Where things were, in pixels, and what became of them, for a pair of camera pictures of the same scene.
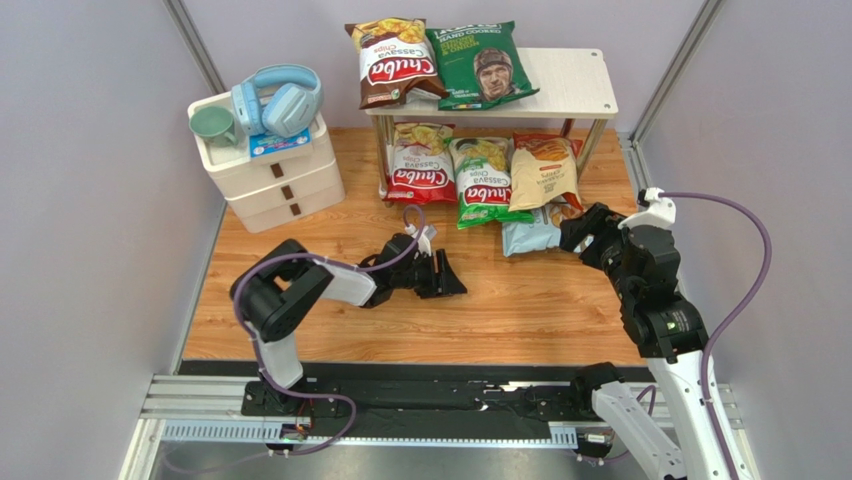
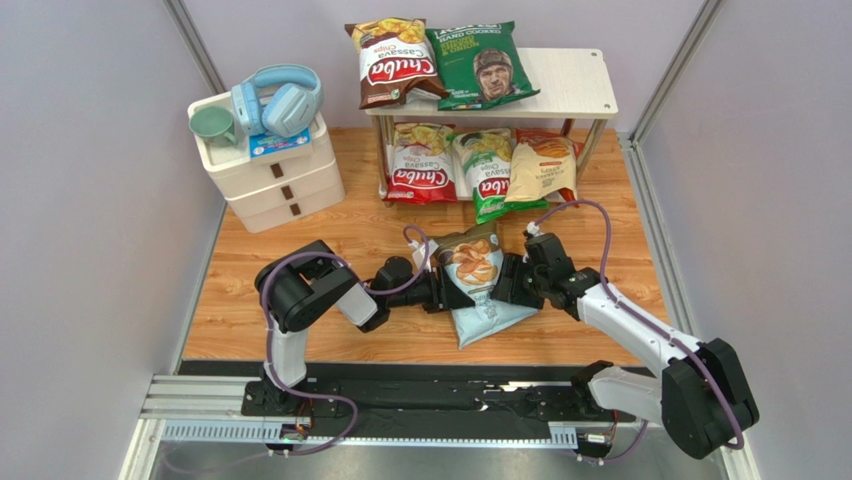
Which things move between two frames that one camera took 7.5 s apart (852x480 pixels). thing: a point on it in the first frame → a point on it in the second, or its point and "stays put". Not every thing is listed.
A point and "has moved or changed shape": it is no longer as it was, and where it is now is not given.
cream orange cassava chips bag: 543,169 stays put
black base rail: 360,394 stays put
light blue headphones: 277,99 stays put
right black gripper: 595,234 → 515,287
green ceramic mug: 214,125 stays put
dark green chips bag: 481,65 stays put
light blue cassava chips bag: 541,234 → 469,257
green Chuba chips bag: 483,182 has moved or changed shape
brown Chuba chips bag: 396,61 stays put
